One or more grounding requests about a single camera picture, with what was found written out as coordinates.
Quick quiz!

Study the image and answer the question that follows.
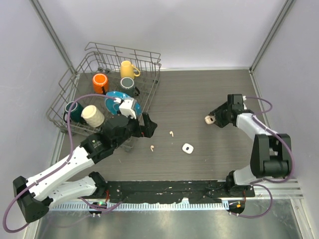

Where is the grey mug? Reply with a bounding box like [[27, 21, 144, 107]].
[[119, 77, 140, 97]]

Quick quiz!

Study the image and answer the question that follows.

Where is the cream textured cup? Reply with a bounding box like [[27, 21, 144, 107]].
[[81, 105, 105, 127]]

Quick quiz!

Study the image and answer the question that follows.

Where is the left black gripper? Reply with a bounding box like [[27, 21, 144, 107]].
[[113, 112, 157, 149]]

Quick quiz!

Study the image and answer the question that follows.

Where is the grey wire dish rack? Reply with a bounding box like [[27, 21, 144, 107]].
[[46, 42, 161, 136]]

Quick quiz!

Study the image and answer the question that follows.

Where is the orange mug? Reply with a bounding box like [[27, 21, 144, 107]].
[[92, 73, 109, 95]]

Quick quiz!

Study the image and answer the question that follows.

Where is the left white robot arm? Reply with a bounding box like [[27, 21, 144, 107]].
[[13, 113, 158, 223]]

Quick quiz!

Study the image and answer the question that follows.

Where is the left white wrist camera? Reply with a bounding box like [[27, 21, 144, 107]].
[[119, 98, 137, 119]]

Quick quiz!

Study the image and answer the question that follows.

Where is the white earbud charging case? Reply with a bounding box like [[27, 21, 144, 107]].
[[182, 143, 194, 154]]

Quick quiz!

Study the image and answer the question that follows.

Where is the yellow mug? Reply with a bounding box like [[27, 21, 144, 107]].
[[120, 60, 141, 79]]

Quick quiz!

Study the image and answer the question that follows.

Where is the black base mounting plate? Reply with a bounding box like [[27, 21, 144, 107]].
[[82, 178, 255, 205]]

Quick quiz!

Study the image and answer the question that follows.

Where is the dark green mug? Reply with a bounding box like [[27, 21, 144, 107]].
[[63, 101, 85, 123]]

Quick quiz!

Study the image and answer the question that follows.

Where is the white slotted cable duct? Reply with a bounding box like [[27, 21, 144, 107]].
[[52, 200, 229, 211]]

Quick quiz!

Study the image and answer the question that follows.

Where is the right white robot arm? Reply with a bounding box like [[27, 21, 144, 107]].
[[205, 94, 294, 197]]

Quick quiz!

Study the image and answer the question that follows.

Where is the beige earbud case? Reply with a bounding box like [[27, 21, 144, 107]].
[[204, 115, 216, 124]]

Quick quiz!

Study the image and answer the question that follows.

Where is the blue ceramic plate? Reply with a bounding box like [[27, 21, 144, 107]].
[[105, 91, 142, 116]]

